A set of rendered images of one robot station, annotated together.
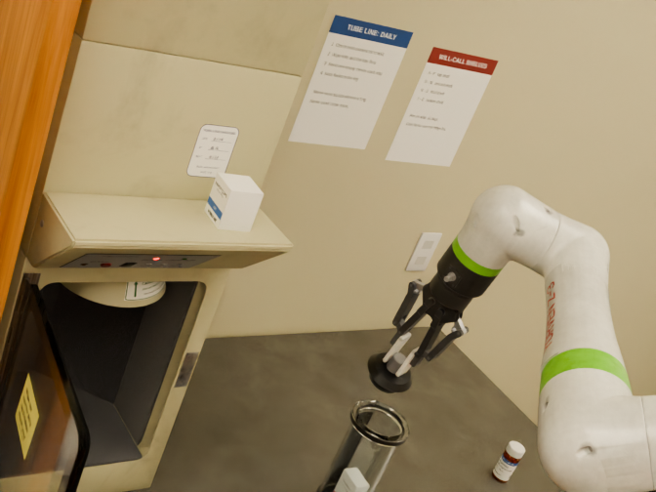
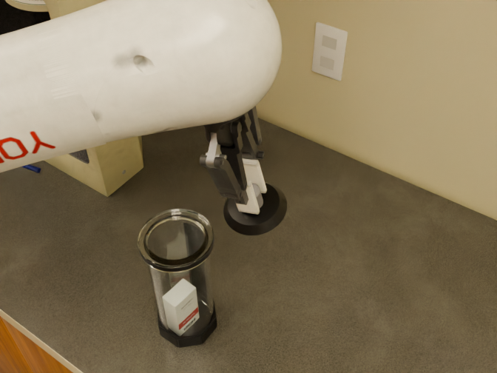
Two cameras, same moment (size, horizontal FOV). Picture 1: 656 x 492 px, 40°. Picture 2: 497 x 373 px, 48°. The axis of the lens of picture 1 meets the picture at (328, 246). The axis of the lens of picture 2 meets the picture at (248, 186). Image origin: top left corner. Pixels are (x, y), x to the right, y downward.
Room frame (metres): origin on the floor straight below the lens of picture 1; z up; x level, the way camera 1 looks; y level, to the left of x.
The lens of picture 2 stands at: (1.35, -0.72, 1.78)
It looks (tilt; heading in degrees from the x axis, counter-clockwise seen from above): 45 degrees down; 78
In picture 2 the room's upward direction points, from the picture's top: straight up
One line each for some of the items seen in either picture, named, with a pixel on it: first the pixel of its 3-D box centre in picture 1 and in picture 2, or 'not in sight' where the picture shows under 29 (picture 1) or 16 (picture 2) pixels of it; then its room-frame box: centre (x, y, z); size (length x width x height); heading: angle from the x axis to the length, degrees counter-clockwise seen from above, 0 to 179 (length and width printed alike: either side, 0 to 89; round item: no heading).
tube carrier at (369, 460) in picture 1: (358, 465); (182, 280); (1.35, -0.20, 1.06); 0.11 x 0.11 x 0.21
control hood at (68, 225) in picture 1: (165, 251); not in sight; (1.07, 0.20, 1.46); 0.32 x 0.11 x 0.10; 134
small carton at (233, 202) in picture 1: (233, 202); not in sight; (1.13, 0.14, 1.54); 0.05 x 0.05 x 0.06; 39
